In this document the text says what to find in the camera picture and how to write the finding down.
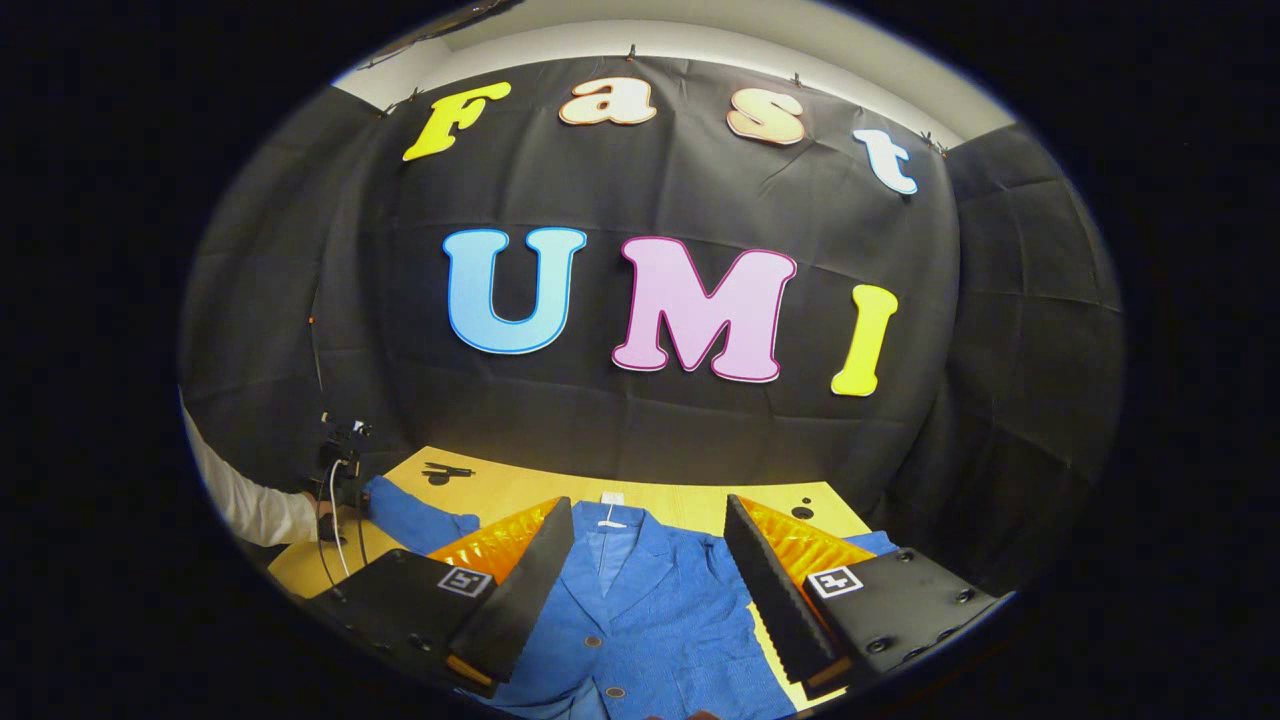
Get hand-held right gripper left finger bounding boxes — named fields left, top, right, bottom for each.
left=310, top=497, right=576, bottom=699

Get blue jacket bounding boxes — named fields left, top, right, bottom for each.
left=362, top=475, right=901, bottom=720

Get thin white gripper cable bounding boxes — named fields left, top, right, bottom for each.
left=318, top=458, right=353, bottom=581

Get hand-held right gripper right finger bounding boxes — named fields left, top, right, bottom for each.
left=724, top=493, right=1006, bottom=701

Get black backdrop cloth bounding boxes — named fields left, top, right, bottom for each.
left=180, top=55, right=1126, bottom=591

